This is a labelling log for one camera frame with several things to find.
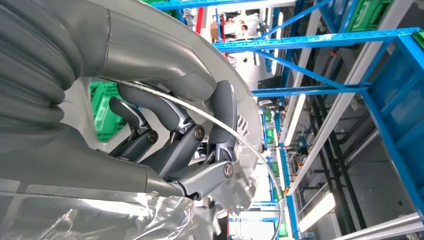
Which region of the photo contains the blue metal shelf rack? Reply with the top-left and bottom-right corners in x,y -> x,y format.
150,0 -> 424,223

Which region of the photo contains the red barrier belt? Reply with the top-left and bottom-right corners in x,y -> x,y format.
196,7 -> 204,35

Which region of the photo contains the person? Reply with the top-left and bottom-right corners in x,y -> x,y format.
228,18 -> 253,39

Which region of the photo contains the ceiling light strip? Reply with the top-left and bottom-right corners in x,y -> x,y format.
284,93 -> 307,147
298,192 -> 337,233

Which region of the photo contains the clear plastic film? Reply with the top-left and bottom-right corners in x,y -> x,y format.
0,178 -> 196,240

